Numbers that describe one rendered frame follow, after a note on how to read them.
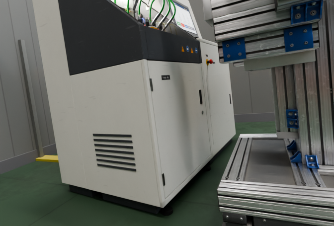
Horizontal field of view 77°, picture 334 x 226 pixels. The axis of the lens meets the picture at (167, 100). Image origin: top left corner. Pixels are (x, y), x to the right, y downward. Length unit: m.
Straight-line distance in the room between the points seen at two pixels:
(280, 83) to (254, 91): 2.06
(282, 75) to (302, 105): 0.17
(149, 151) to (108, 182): 0.39
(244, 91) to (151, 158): 2.34
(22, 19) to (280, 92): 2.73
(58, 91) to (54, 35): 0.35
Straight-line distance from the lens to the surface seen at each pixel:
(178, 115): 1.21
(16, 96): 2.78
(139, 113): 1.03
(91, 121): 1.30
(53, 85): 1.57
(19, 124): 2.78
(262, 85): 3.18
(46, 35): 1.62
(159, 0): 1.87
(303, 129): 1.12
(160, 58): 1.11
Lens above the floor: 0.65
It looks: 4 degrees down
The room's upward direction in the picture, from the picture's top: 7 degrees counter-clockwise
